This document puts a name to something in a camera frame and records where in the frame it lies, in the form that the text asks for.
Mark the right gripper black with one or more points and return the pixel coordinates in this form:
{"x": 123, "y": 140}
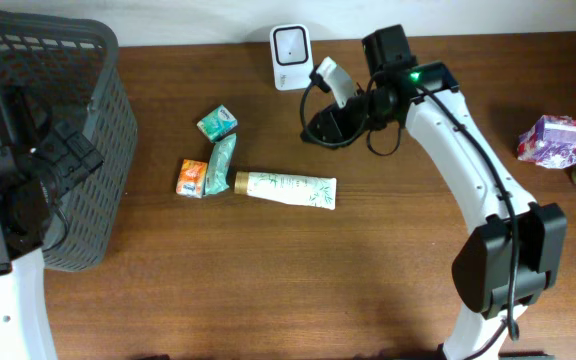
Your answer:
{"x": 338, "y": 122}

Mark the white green cosmetic tube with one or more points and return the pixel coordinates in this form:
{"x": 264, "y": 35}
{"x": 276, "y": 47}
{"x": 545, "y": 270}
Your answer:
{"x": 288, "y": 189}

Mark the teal wet wipes pack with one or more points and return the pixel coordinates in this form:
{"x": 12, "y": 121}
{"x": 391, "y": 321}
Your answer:
{"x": 218, "y": 167}

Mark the small teal tissue packet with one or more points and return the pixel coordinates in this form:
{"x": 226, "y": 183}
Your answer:
{"x": 217, "y": 124}

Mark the orange small box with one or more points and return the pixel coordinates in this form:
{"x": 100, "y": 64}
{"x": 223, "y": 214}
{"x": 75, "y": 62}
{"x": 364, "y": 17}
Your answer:
{"x": 191, "y": 180}

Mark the purple white sanitary pad pack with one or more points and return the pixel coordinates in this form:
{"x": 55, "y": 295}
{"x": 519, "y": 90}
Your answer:
{"x": 550, "y": 143}

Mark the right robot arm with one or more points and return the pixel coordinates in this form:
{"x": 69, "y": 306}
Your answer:
{"x": 513, "y": 251}

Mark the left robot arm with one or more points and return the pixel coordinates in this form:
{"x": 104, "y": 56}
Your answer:
{"x": 41, "y": 160}

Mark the white barcode scanner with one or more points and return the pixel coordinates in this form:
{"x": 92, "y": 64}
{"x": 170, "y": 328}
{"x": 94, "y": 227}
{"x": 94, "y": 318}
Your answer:
{"x": 291, "y": 56}

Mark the grey plastic mesh basket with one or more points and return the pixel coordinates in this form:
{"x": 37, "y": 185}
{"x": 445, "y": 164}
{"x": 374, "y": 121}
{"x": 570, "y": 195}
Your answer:
{"x": 71, "y": 65}

